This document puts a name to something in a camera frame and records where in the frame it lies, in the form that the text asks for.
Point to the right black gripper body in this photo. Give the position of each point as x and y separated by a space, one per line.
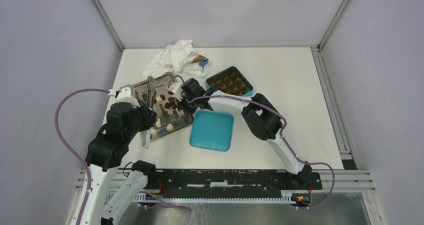
190 107

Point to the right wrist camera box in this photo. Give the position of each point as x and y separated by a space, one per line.
175 88

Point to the teal chocolate box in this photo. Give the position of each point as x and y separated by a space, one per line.
230 81

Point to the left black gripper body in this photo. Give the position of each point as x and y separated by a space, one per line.
143 119

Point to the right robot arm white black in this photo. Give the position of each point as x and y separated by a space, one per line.
260 116

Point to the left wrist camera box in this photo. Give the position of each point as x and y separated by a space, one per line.
126 94

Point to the metal serving tongs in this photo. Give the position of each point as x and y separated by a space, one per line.
151 89

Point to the brown blue wrapper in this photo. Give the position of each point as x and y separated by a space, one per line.
196 58

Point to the white chocolate square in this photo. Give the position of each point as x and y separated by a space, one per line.
159 99

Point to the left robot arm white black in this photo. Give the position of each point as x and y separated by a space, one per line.
105 154

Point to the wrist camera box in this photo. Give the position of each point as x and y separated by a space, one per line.
126 94
175 88

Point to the white crumpled cloth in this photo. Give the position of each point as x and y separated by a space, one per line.
174 59

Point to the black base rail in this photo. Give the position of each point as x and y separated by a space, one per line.
232 184

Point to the teal box lid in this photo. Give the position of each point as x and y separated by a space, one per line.
212 130

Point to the stainless steel tray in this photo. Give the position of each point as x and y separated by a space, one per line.
168 111

